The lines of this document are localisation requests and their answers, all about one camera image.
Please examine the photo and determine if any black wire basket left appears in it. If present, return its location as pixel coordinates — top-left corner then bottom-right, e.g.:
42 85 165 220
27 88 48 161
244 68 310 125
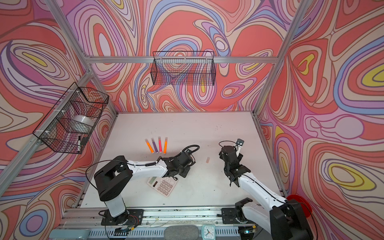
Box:
33 83 109 154

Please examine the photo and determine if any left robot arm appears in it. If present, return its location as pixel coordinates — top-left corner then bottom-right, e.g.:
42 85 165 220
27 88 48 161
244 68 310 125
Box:
94 148 196 218

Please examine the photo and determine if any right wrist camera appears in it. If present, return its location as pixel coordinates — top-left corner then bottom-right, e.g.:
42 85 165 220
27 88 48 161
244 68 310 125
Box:
236 139 244 148

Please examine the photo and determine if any black wire basket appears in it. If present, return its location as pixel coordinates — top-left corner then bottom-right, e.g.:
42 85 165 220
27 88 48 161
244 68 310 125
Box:
151 50 216 86
33 83 109 154

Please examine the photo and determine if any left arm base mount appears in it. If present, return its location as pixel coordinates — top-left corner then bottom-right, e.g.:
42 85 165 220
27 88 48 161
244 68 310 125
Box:
99 209 144 227

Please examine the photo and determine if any red plastic cup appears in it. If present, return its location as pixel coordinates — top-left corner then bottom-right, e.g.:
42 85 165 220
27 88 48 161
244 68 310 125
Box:
287 195 313 218

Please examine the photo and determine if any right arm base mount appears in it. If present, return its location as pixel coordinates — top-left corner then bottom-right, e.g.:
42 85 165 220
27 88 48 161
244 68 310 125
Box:
218 198 253 225

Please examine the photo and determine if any grey padded cushion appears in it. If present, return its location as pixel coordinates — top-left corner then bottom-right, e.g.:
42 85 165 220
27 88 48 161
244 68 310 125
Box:
164 225 199 240

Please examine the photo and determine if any purple pen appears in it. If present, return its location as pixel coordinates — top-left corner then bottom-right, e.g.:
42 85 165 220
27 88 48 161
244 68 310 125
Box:
151 138 159 153

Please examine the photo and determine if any pink pen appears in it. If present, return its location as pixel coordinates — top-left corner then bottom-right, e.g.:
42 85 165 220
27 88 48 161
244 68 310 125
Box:
158 137 163 153

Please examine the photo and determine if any black wire basket back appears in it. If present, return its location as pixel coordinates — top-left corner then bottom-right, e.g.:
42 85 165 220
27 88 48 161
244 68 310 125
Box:
151 50 216 86

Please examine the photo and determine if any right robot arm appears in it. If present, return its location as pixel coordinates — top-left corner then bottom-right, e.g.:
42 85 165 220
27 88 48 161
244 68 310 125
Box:
219 146 314 240

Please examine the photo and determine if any black marker in basket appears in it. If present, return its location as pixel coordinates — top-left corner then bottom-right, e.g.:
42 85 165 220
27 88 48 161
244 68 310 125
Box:
77 136 82 154

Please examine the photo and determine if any pink calculator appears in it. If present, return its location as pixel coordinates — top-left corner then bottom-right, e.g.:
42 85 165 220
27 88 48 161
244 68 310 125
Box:
147 177 178 198

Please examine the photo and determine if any orange pen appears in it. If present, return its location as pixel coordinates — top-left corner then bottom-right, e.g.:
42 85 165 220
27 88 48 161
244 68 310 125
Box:
163 137 168 154
145 139 155 154

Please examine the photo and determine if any small white clock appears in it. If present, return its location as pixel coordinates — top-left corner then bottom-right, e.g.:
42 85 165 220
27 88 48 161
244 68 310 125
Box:
202 225 216 240

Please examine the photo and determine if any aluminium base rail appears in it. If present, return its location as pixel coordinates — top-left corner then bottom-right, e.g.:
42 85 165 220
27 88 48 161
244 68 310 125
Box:
59 206 256 230

